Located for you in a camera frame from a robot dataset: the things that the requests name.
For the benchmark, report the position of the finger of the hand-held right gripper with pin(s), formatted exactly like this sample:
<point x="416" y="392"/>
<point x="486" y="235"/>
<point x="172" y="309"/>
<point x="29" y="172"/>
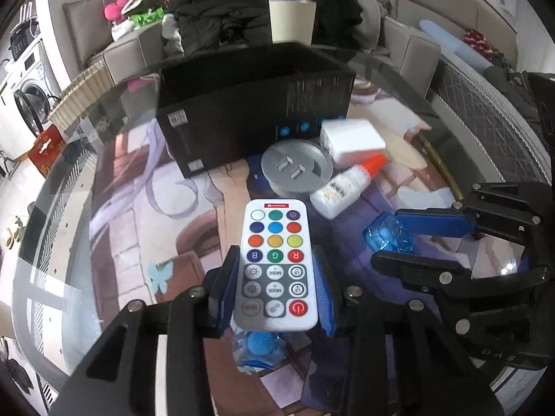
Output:
<point x="433" y="222"/>
<point x="416" y="266"/>

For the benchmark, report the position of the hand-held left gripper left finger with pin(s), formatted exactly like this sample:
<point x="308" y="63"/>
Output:
<point x="225" y="288"/>

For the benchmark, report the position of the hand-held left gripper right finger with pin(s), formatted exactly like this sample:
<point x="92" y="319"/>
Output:
<point x="326" y="297"/>

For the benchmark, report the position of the blue plastic packet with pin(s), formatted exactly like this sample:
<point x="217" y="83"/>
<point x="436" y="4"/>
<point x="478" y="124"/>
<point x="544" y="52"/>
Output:
<point x="386" y="236"/>
<point x="260" y="346"/>

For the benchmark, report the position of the white remote control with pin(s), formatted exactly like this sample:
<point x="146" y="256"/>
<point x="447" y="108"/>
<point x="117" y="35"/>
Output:
<point x="273" y="242"/>

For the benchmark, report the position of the white glue bottle orange cap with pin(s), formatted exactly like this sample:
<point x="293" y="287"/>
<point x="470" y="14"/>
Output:
<point x="334" y="195"/>

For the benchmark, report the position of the white power adapter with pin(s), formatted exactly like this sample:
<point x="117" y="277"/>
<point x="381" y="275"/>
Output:
<point x="351" y="138"/>

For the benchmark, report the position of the grey round socket hub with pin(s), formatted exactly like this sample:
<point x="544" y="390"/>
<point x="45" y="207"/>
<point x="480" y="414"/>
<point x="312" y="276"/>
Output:
<point x="277" y="180"/>

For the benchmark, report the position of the black cardboard box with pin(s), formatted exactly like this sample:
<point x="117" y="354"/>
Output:
<point x="243" y="108"/>

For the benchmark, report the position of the printed desk mat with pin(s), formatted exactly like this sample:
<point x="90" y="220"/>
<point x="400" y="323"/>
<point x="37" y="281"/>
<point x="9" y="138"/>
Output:
<point x="182" y="208"/>

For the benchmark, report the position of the dark cloth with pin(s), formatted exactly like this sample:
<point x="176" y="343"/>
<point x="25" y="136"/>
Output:
<point x="524" y="91"/>

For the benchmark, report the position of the blue bolster pillow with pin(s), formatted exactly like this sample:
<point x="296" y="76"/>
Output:
<point x="459" y="45"/>

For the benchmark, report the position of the red patterned cloth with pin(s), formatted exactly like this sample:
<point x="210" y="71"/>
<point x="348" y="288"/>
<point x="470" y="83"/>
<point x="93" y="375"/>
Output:
<point x="481" y="43"/>

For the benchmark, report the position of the grey garment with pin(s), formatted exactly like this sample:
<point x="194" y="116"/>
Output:
<point x="368" y="17"/>

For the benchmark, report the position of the red cardboard box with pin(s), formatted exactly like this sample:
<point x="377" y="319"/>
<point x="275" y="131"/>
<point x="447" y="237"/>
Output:
<point x="47" y="151"/>

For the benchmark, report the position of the woven laundry basket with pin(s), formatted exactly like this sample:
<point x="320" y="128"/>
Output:
<point x="78" y="95"/>

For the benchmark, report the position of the dark clothes pile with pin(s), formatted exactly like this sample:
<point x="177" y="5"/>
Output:
<point x="329" y="0"/>

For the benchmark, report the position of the cream tumbler cup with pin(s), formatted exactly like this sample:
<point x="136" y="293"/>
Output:
<point x="290" y="21"/>

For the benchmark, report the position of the grey sofa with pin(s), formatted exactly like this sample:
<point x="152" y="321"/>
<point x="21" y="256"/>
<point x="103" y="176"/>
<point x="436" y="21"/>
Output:
<point x="125" y="56"/>

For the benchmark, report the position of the grey white cloth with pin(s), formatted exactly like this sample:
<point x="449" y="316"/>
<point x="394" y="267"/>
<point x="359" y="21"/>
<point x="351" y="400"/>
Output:
<point x="172" y="34"/>

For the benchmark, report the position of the black puffer jacket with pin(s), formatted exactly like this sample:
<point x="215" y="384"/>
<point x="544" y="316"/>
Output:
<point x="208" y="13"/>

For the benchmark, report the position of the green cloth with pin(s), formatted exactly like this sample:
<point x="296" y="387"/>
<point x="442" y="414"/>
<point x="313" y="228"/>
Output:
<point x="147" y="17"/>

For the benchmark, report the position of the white washing machine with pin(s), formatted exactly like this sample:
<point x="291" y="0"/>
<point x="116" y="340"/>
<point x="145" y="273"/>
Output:
<point x="21" y="86"/>

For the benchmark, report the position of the grey cushion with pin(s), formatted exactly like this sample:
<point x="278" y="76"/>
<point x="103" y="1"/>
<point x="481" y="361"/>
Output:
<point x="86" y="21"/>

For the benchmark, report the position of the pink plush toy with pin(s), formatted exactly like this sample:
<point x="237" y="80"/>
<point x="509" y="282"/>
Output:
<point x="115" y="8"/>

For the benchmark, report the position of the black pressure cooker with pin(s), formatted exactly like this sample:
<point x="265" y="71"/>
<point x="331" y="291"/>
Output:
<point x="24" y="37"/>

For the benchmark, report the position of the white router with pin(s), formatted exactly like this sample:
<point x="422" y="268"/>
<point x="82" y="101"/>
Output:
<point x="26" y="11"/>

